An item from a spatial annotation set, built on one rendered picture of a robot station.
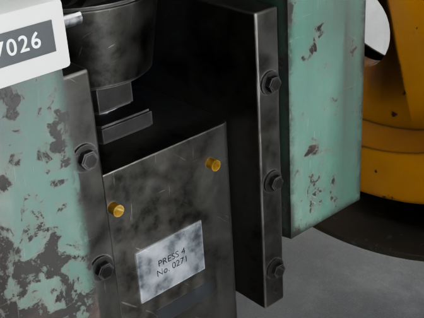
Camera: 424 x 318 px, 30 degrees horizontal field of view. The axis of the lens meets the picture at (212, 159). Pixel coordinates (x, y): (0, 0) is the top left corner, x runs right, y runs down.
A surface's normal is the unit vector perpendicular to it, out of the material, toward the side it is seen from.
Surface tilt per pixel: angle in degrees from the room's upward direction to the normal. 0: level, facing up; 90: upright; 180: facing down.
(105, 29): 100
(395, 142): 26
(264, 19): 90
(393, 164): 90
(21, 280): 90
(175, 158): 90
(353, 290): 0
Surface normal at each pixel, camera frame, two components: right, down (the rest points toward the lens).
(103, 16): 0.42, 0.54
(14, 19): 0.66, 0.31
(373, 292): -0.06, -0.89
